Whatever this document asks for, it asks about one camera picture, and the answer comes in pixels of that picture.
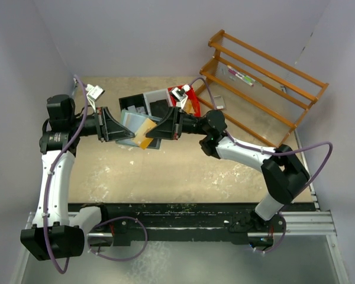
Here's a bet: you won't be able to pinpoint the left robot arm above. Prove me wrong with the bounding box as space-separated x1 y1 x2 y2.
20 95 134 261

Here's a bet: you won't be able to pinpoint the green marker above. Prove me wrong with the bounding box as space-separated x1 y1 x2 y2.
227 65 256 83

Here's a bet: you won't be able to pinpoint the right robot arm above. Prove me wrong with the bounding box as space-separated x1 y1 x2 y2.
146 107 309 231

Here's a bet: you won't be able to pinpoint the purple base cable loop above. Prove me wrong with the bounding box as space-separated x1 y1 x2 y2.
87 217 149 262

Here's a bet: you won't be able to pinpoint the black bin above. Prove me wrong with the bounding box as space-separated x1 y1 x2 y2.
118 93 151 115

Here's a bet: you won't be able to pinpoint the orange card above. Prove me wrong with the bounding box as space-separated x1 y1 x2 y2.
132 118 156 150

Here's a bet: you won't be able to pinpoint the red bin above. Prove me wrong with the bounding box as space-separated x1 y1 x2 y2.
167 87 201 117

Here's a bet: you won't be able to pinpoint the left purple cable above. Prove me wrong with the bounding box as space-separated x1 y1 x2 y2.
43 74 88 275

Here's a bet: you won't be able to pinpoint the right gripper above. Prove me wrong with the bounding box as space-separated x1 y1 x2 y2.
146 106 210 140

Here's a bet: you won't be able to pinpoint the aluminium frame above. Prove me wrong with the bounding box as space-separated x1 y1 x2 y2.
12 211 348 283

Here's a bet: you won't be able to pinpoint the orange cards in red bin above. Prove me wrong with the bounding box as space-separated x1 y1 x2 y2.
183 99 195 114

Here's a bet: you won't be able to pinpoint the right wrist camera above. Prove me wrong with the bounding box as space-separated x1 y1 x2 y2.
170 84 191 109

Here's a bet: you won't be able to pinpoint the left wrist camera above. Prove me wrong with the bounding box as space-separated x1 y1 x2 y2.
86 84 105 102

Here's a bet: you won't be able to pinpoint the wooden rack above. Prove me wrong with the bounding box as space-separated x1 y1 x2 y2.
196 30 329 146

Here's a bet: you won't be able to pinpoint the pink marker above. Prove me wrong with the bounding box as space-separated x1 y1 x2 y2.
228 67 254 87

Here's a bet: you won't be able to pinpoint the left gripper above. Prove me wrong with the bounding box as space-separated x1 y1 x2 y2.
69 106 134 141

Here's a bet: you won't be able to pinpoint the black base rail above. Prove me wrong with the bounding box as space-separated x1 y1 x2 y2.
69 202 286 247

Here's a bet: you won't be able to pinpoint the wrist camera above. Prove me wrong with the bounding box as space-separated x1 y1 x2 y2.
170 84 191 109
86 84 105 102

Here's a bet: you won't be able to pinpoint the green card holder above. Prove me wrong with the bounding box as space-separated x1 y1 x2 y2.
116 109 162 150

